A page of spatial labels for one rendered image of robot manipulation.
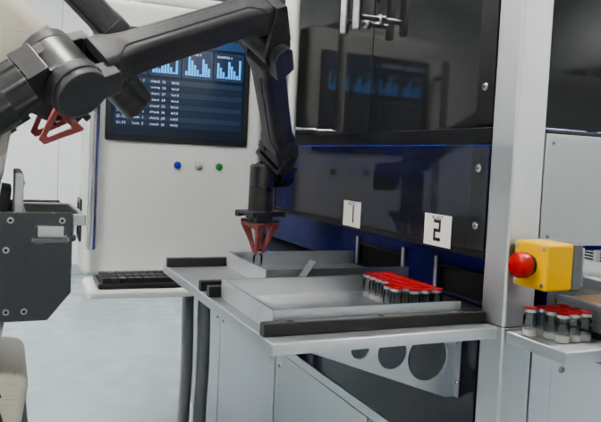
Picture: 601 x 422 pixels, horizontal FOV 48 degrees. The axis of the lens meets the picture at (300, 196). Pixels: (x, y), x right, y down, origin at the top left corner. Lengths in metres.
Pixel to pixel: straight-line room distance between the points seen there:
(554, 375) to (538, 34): 0.58
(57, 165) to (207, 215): 4.55
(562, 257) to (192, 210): 1.14
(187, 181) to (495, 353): 1.06
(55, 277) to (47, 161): 5.38
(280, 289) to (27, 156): 5.26
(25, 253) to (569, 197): 0.87
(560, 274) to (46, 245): 0.77
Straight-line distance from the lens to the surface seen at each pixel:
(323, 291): 1.33
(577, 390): 1.31
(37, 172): 6.42
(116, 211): 1.90
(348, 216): 1.59
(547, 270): 1.07
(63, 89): 0.92
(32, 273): 1.06
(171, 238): 1.93
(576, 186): 1.23
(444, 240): 1.27
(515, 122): 1.14
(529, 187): 1.16
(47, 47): 0.96
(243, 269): 1.49
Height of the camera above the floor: 1.14
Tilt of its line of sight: 3 degrees down
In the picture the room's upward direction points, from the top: 3 degrees clockwise
